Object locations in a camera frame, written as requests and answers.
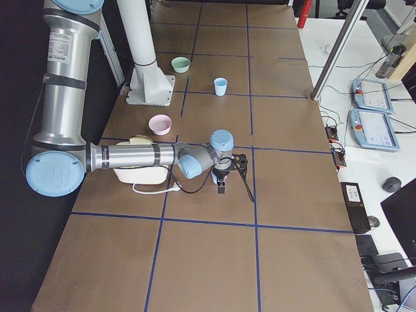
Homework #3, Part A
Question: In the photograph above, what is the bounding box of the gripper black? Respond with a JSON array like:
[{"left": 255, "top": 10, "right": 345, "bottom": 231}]
[{"left": 213, "top": 164, "right": 231, "bottom": 194}]

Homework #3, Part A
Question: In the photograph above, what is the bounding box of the light blue cup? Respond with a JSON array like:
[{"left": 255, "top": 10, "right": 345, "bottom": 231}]
[{"left": 213, "top": 77, "right": 228, "bottom": 96}]

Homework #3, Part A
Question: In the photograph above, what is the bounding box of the cream toaster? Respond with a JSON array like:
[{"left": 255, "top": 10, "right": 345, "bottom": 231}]
[{"left": 113, "top": 141, "right": 168, "bottom": 185}]

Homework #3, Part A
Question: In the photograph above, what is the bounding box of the pink bowl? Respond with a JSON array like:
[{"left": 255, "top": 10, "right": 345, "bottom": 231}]
[{"left": 148, "top": 114, "right": 172, "bottom": 136}]

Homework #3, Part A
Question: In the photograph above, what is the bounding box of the orange black connector block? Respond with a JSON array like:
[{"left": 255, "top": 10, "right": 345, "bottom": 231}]
[{"left": 325, "top": 125, "right": 346, "bottom": 170}]

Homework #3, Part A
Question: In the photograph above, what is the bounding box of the mint green bowl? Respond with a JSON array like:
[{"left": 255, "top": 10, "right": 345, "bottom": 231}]
[{"left": 171, "top": 57, "right": 190, "bottom": 73}]

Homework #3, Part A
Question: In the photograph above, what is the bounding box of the black power box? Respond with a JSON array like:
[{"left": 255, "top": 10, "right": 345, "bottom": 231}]
[{"left": 340, "top": 182, "right": 371, "bottom": 234}]

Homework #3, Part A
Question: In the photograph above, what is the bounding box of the teach pendant lower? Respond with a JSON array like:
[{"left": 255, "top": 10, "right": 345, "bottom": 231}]
[{"left": 349, "top": 109, "right": 400, "bottom": 152}]

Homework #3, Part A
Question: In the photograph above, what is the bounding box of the teach pendant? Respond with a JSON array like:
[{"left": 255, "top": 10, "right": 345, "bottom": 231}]
[
  {"left": 352, "top": 78, "right": 393, "bottom": 114},
  {"left": 349, "top": 109, "right": 400, "bottom": 152}
]

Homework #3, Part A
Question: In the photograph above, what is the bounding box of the black computer mouse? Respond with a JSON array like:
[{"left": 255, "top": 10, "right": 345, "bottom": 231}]
[{"left": 382, "top": 177, "right": 402, "bottom": 193}]

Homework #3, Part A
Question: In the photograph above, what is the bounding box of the teach pendant upper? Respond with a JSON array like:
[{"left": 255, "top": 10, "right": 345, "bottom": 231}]
[{"left": 352, "top": 78, "right": 393, "bottom": 114}]

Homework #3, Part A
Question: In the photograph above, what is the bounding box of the black monitor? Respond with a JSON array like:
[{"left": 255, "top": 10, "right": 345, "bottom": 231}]
[{"left": 381, "top": 179, "right": 416, "bottom": 257}]

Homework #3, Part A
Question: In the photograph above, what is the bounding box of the red fire extinguisher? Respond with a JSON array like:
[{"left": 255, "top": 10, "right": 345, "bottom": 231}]
[{"left": 297, "top": 0, "right": 313, "bottom": 29}]

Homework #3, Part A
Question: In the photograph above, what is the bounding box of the dark water bottle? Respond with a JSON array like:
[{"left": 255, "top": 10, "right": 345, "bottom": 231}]
[{"left": 375, "top": 44, "right": 406, "bottom": 79}]

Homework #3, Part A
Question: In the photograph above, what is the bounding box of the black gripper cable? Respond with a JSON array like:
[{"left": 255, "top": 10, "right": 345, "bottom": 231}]
[{"left": 170, "top": 152, "right": 255, "bottom": 203}]

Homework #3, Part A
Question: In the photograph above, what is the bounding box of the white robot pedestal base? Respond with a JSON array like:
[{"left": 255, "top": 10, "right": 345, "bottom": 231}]
[{"left": 117, "top": 0, "right": 176, "bottom": 107}]

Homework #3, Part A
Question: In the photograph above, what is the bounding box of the aluminium frame post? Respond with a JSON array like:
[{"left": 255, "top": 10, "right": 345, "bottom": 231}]
[{"left": 311, "top": 0, "right": 369, "bottom": 101}]

